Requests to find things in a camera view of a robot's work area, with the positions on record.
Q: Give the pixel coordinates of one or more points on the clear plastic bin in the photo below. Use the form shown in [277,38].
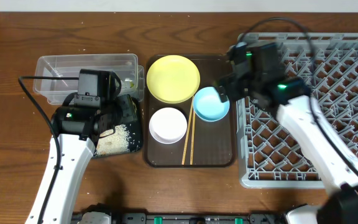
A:
[55,91]

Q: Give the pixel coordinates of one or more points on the pile of rice and nuts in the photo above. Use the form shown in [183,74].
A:
[113,141]

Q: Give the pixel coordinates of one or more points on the wooden chopstick left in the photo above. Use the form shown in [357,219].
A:
[187,132]

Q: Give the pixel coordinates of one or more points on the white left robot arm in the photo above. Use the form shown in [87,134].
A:
[69,157]

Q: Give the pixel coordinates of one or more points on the black waste tray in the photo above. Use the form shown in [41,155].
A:
[136,137]

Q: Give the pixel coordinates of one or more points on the green clear plastic wrapper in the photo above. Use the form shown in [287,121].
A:
[127,84]

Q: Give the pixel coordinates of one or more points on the wooden chopstick right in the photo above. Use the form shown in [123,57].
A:
[192,137]

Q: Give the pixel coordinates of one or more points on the grey dishwasher rack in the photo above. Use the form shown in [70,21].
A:
[268,155]

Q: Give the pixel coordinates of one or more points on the wooden chopstick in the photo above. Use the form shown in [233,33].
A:
[192,137]
[187,132]

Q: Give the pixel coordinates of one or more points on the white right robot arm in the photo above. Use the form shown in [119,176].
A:
[290,102]

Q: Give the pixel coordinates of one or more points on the yellow plate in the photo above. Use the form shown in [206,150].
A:
[173,79]

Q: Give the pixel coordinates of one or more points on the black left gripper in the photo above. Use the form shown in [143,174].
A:
[127,106]

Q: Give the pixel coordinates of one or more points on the light blue bowl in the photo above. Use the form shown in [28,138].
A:
[208,105]

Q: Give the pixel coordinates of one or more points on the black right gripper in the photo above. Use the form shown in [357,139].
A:
[234,93]

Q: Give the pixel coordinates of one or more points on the dark brown serving tray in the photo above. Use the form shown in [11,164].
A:
[214,145]

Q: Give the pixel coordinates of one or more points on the white bowl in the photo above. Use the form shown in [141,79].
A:
[168,125]

